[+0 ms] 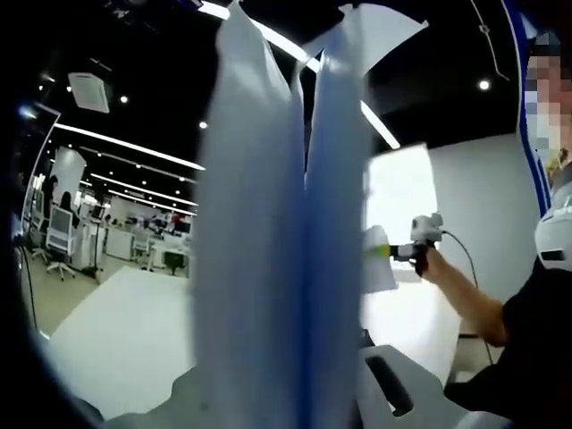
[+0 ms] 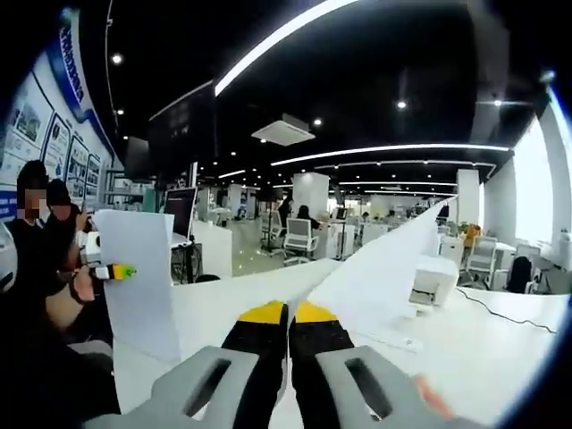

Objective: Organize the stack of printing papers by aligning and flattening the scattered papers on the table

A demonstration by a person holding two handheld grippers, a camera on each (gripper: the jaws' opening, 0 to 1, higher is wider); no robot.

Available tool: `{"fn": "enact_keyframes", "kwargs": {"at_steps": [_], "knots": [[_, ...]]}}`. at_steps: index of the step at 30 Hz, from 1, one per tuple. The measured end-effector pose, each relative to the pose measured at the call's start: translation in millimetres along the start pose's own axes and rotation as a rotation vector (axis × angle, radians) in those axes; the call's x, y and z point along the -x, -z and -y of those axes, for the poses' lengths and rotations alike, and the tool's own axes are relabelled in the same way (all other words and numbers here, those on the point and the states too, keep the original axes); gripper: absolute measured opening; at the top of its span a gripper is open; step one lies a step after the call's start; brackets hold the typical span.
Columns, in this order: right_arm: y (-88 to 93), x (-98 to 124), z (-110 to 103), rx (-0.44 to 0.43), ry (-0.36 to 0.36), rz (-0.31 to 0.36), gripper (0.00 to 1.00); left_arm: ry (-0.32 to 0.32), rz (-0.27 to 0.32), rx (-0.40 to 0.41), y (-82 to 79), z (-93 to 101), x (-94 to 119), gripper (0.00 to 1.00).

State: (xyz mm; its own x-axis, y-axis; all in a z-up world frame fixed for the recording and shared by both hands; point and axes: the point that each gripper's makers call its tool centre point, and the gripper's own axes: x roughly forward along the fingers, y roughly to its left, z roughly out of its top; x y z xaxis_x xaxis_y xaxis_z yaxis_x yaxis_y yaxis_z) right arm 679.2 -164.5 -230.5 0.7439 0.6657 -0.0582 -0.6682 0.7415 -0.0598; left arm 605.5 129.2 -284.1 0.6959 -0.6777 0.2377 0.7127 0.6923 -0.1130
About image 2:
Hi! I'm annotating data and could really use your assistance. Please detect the white shelf rack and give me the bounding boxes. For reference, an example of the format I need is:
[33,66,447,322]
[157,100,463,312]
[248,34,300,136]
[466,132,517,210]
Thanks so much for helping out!
[103,169,158,211]

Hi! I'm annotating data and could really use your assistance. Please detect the white desk partition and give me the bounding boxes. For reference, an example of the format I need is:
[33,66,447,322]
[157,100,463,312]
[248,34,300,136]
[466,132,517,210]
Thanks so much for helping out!
[191,218,233,281]

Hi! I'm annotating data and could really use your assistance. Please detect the single white printing paper sheet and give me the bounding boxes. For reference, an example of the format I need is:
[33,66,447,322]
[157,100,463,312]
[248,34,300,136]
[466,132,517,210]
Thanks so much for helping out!
[292,199,451,354]

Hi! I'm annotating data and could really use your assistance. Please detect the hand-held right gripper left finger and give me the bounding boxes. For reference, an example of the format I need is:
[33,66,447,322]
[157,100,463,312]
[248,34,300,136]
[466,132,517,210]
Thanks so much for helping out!
[83,299,290,429]

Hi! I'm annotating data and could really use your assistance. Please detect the dark monitor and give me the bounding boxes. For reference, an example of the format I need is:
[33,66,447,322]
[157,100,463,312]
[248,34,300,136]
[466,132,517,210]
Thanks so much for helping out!
[122,136,151,179]

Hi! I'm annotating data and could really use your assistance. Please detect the person's left hand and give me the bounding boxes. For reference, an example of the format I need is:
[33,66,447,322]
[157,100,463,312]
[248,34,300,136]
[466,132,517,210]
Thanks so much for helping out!
[66,266,98,306]

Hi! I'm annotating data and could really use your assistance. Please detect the white table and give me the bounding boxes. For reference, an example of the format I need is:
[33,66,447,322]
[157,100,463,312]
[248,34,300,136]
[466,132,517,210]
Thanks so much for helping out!
[111,257,572,429]

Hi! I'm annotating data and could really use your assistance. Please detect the person in dark shirt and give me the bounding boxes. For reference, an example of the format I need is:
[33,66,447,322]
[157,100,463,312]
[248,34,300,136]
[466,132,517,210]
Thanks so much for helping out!
[0,218,122,429]

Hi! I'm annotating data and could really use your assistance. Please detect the ceiling air conditioner vent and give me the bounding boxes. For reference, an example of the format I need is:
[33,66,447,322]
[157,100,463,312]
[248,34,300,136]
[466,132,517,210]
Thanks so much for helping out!
[249,114,315,147]

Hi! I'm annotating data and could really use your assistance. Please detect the white mesh office chair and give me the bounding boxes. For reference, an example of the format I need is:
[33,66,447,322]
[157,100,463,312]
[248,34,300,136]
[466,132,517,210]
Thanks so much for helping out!
[282,216,321,265]

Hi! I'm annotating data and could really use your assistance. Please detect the blue and white wall poster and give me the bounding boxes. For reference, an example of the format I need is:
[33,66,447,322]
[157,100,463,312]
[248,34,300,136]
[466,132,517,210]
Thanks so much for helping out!
[0,6,118,221]

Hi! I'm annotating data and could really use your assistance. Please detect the orange object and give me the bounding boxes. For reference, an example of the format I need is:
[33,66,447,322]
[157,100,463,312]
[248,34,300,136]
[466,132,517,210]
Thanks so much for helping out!
[462,222,483,248]

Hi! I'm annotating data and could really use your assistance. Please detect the computer monitor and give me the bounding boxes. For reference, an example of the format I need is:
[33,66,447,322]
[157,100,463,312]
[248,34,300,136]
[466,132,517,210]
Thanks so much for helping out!
[163,186,199,248]

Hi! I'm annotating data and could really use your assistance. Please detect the black office chair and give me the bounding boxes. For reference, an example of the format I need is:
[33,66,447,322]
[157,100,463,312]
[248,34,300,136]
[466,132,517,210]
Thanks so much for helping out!
[508,256,536,295]

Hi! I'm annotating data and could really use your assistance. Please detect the white chest device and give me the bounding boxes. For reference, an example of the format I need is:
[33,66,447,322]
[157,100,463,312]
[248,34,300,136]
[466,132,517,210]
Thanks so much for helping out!
[0,222,15,294]

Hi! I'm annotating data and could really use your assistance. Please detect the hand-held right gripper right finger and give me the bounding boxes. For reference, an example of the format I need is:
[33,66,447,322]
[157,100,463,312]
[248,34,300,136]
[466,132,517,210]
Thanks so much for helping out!
[288,299,455,429]

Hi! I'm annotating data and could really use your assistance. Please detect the white printer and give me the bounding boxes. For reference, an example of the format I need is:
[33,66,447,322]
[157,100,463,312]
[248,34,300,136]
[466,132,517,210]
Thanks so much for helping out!
[408,254,460,315]

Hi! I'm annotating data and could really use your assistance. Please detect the black cable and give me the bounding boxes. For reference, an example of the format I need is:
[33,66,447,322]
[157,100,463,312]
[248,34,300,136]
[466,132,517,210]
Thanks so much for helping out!
[455,285,559,335]

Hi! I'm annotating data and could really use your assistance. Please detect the person's right hand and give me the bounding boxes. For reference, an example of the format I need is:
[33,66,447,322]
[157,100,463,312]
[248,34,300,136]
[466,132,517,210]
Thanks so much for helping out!
[413,374,458,421]

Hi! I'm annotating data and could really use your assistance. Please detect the large dark hanging screen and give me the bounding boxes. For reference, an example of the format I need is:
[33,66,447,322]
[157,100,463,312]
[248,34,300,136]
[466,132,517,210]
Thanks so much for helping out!
[147,79,216,181]

